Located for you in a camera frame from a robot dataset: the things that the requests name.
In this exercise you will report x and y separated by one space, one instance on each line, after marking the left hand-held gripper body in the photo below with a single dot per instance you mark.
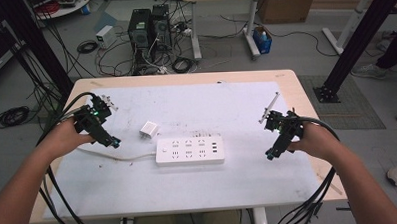
90 117

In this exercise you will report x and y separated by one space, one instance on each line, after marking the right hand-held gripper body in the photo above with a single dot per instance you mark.
285 124

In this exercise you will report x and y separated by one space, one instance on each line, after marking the person's right hand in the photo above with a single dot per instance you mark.
316 143

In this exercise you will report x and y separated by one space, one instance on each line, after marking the person's left hand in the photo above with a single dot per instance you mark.
62 138

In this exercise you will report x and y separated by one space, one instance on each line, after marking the white charger plug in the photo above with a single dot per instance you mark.
149 129

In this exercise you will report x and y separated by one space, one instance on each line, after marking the grey floor mat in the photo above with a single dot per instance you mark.
350 113

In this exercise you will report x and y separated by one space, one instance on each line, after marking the blue box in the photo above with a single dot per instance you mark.
262 45

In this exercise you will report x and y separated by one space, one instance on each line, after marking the white equipment box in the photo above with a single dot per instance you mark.
105 35

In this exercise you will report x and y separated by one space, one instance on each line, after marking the white floor power strip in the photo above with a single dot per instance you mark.
163 70

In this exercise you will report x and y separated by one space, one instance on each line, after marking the white table mat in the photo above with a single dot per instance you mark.
203 105

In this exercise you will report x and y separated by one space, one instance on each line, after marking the plastic bottle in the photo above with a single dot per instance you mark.
263 36

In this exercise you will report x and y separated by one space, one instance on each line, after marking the wooden table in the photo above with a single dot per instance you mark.
185 78

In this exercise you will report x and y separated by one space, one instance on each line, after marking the grey floor sheet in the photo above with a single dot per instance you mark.
105 20

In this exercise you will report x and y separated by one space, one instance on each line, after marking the black computer tower green label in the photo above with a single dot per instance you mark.
139 30

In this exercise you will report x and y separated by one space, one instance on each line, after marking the round white table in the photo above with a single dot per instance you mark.
66 8

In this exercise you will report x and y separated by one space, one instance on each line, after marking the cardboard box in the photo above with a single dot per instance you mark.
286 5

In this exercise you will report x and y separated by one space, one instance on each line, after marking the white metal stand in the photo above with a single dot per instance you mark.
351 20

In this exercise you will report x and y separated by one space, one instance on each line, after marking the black metal post with base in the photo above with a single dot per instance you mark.
360 36

